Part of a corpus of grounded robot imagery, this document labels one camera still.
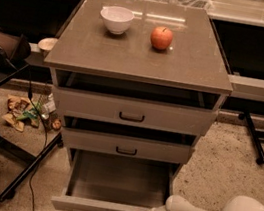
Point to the grey drawer cabinet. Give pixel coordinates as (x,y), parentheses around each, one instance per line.
(189,72)

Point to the grey bottom drawer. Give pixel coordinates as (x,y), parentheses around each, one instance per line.
(104,182)

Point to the grey drawer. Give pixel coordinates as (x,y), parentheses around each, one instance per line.
(133,111)
(104,182)
(126,140)

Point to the white bowl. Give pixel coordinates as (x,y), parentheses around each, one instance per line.
(116,19)

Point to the grey middle drawer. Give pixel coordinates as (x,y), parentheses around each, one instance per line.
(126,140)

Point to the black bag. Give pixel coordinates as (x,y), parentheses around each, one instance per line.
(13,50)

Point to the snack wrappers pile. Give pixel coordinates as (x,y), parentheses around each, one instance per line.
(43,111)

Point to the grey top drawer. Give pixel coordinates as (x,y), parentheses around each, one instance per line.
(133,111)

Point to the black stand leg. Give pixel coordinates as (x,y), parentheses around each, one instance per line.
(257,135)

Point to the red apple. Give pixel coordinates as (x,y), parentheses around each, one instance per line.
(161,37)

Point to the small bowl behind cabinet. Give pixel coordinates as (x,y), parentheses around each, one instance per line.
(47,44)

